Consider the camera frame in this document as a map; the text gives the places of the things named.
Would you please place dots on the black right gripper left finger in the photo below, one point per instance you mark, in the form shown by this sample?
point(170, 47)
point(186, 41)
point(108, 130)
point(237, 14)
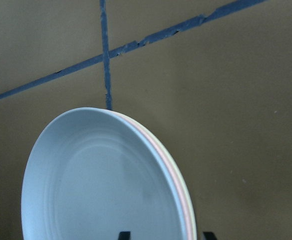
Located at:
point(124, 235)

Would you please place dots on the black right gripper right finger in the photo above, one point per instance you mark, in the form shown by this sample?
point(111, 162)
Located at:
point(208, 235)

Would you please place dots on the pink plate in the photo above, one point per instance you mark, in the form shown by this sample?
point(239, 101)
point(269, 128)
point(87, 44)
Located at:
point(170, 175)

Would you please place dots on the light blue plate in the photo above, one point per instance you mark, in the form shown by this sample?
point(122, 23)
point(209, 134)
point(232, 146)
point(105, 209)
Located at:
point(91, 175)

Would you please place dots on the beige plate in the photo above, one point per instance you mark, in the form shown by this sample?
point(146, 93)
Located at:
point(183, 180)

